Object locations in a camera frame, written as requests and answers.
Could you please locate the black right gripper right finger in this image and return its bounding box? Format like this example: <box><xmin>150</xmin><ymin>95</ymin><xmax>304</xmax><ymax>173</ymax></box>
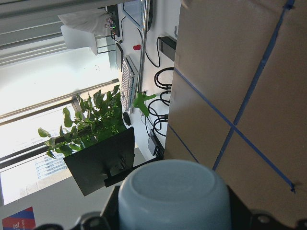
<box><xmin>227</xmin><ymin>186</ymin><xmax>252</xmax><ymax>230</ymax></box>

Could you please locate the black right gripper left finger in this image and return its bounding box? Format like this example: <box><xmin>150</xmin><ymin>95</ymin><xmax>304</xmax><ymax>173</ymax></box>
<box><xmin>100</xmin><ymin>185</ymin><xmax>120</xmax><ymax>218</ymax></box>

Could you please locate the light blue plastic cup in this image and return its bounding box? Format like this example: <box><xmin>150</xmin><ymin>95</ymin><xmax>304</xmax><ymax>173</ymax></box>
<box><xmin>118</xmin><ymin>160</ymin><xmax>232</xmax><ymax>230</ymax></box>

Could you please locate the black monitor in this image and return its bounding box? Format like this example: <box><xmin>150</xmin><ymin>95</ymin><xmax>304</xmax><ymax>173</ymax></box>
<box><xmin>64</xmin><ymin>127</ymin><xmax>146</xmax><ymax>196</ymax></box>

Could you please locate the green potted plant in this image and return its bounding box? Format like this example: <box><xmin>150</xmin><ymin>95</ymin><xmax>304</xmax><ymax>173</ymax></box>
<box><xmin>38</xmin><ymin>85</ymin><xmax>127</xmax><ymax>158</ymax></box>

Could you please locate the black computer mouse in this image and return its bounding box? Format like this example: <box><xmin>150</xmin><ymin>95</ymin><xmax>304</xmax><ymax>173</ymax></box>
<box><xmin>122</xmin><ymin>112</ymin><xmax>131</xmax><ymax>126</ymax></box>

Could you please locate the brown paper table cover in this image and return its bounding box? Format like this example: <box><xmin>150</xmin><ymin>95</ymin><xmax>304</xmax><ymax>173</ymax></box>
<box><xmin>165</xmin><ymin>0</ymin><xmax>307</xmax><ymax>226</ymax></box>

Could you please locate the white keyboard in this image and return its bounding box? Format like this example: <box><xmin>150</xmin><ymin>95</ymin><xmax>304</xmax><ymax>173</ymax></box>
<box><xmin>120</xmin><ymin>55</ymin><xmax>138</xmax><ymax>115</ymax></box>

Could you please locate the black power adapter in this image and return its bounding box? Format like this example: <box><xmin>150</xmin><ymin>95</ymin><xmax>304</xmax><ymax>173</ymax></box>
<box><xmin>159</xmin><ymin>36</ymin><xmax>177</xmax><ymax>61</ymax></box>

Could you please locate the blue teach pendant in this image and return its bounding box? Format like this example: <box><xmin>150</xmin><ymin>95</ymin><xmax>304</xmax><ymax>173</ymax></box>
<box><xmin>122</xmin><ymin>0</ymin><xmax>154</xmax><ymax>31</ymax></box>

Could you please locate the green handled reacher grabber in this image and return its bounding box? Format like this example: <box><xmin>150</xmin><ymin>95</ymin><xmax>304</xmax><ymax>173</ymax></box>
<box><xmin>133</xmin><ymin>0</ymin><xmax>155</xmax><ymax>117</ymax></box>

